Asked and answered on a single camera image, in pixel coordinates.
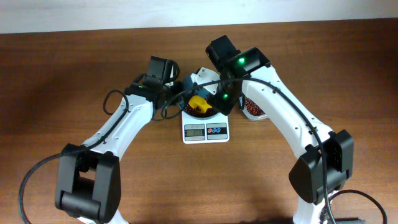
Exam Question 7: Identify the blue plastic bowl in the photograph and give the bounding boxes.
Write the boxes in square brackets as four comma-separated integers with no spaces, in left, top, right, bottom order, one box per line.
[179,76,210,113]

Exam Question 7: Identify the red adzuki beans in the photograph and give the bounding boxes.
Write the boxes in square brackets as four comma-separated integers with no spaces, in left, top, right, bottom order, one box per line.
[184,96,267,120]

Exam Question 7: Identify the clear plastic bean container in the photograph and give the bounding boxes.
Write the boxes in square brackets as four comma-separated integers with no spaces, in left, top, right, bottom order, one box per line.
[238,94,268,121]

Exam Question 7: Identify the yellow plastic measuring scoop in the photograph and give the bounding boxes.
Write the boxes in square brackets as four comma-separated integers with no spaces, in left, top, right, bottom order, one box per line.
[188,95,212,113]

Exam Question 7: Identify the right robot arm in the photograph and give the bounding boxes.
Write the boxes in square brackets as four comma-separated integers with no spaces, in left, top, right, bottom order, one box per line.
[205,35,354,223]

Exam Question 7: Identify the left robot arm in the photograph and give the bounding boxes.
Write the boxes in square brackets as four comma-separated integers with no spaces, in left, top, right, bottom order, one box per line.
[55,56,180,223]

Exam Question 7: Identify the white digital kitchen scale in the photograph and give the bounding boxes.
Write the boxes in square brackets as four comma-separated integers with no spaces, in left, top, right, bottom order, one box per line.
[182,112,230,144]

